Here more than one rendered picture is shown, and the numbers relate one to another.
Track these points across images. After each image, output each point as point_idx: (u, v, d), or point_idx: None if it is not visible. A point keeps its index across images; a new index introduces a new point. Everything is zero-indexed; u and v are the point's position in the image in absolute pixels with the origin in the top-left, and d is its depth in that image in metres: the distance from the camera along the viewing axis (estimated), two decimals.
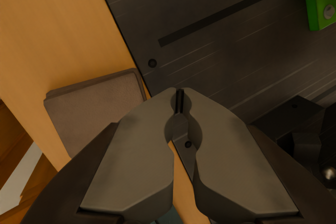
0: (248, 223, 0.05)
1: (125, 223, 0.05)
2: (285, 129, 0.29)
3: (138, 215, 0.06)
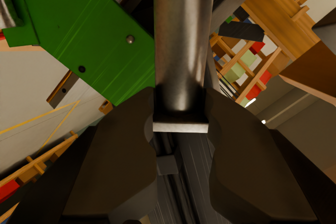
0: (248, 223, 0.05)
1: (125, 223, 0.05)
2: None
3: (124, 215, 0.06)
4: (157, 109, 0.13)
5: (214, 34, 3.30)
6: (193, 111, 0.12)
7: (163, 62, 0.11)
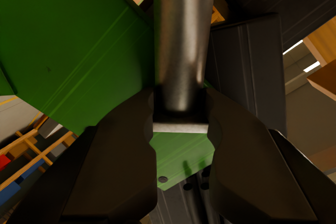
0: (248, 223, 0.05)
1: (125, 223, 0.05)
2: None
3: (124, 215, 0.06)
4: (157, 109, 0.13)
5: (215, 10, 3.07)
6: (193, 112, 0.12)
7: (163, 63, 0.11)
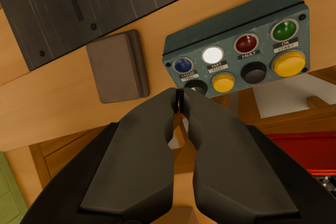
0: (248, 223, 0.05)
1: (125, 223, 0.05)
2: None
3: (138, 215, 0.06)
4: None
5: None
6: None
7: None
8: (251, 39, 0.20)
